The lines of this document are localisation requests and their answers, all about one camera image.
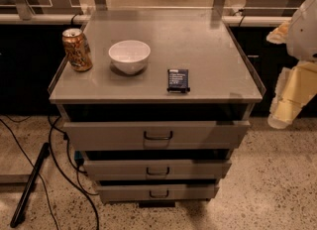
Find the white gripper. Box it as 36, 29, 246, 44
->
266, 21, 317, 129

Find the grey top drawer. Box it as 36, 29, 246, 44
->
64, 121, 250, 151

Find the grey drawer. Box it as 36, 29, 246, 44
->
97, 184, 219, 203
64, 121, 250, 151
84, 160, 231, 180

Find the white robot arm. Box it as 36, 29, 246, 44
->
266, 0, 317, 129

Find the grey drawer cabinet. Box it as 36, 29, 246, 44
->
48, 7, 266, 208

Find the grey middle drawer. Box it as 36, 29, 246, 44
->
84, 160, 231, 180

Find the grey bottom drawer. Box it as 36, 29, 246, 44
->
97, 184, 219, 203

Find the dark blue snack box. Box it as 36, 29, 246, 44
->
167, 69, 190, 93

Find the white ceramic bowl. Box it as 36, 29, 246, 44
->
108, 40, 151, 75

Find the orange soda can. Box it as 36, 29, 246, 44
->
62, 28, 93, 71

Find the black bar on floor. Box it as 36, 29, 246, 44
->
10, 143, 50, 228

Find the white horizontal rail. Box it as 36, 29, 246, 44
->
0, 13, 293, 28

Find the thin black floor cable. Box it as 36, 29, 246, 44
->
0, 114, 60, 230

